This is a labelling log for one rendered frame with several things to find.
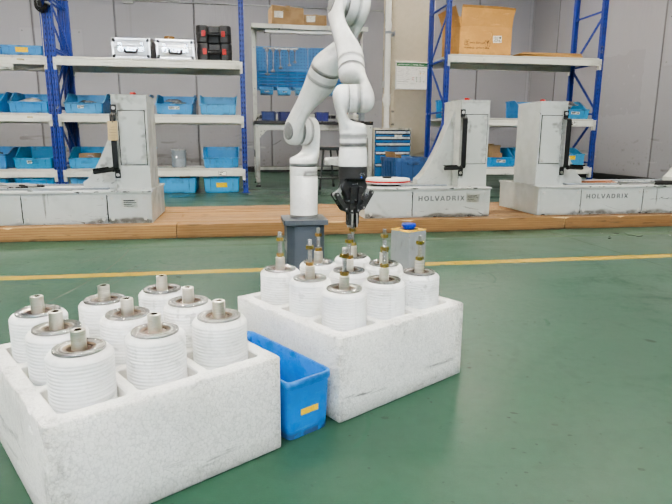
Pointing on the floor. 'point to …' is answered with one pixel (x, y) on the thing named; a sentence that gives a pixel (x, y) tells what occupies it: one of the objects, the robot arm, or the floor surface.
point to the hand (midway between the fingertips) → (352, 219)
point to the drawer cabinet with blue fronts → (384, 137)
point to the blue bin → (298, 389)
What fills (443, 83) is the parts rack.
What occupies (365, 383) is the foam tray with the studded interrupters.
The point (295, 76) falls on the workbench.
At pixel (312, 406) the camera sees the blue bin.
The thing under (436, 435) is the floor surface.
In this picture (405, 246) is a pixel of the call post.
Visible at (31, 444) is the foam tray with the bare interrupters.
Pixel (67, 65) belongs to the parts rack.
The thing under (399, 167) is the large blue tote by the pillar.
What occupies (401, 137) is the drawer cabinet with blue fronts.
